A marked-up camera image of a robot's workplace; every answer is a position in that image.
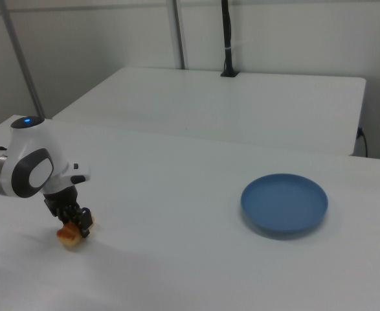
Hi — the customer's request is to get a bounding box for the grey partition frame post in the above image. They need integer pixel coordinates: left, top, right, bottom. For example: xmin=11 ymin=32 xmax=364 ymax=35
xmin=166 ymin=0 xmax=190 ymax=70
xmin=0 ymin=0 xmax=47 ymax=119

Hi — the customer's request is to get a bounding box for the orange glazed bread roll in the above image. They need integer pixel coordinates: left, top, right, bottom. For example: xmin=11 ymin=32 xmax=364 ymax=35
xmin=56 ymin=210 xmax=96 ymax=251

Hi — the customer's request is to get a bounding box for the blue round plate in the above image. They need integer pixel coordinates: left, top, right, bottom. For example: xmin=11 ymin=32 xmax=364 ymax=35
xmin=240 ymin=173 xmax=330 ymax=235

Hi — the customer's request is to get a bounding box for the black power cable with plug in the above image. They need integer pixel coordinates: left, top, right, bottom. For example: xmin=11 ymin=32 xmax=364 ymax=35
xmin=357 ymin=127 xmax=369 ymax=157

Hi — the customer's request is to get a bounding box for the black camera pole with base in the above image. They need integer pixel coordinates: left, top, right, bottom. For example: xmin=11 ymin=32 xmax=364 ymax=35
xmin=220 ymin=0 xmax=240 ymax=78

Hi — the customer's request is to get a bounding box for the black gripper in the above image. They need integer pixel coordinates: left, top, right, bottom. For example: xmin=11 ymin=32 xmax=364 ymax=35
xmin=43 ymin=185 xmax=93 ymax=240

